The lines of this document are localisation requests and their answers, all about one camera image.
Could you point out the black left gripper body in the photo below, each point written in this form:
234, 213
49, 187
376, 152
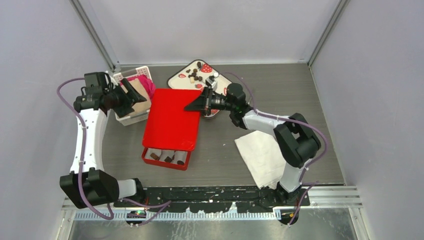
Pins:
119, 100

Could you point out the dark chocolate bottom row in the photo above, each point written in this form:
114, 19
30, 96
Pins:
168, 159

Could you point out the red chocolate box tray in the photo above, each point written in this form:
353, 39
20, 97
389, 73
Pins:
176, 155

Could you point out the red box lid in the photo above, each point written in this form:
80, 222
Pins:
169, 126

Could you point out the strawberry print tray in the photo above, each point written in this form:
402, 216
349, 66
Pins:
198, 75

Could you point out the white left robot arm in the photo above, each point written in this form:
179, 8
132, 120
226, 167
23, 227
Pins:
87, 184

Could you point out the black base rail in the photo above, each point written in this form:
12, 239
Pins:
216, 199

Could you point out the white folded cloth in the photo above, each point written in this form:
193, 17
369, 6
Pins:
263, 158

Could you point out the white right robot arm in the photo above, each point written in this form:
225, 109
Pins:
298, 141

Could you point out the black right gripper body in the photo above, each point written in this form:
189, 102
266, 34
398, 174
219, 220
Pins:
219, 102

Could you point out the pink tissue paper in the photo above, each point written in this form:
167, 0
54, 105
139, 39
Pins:
143, 85

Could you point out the white plastic basket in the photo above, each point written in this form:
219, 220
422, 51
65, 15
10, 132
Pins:
141, 110

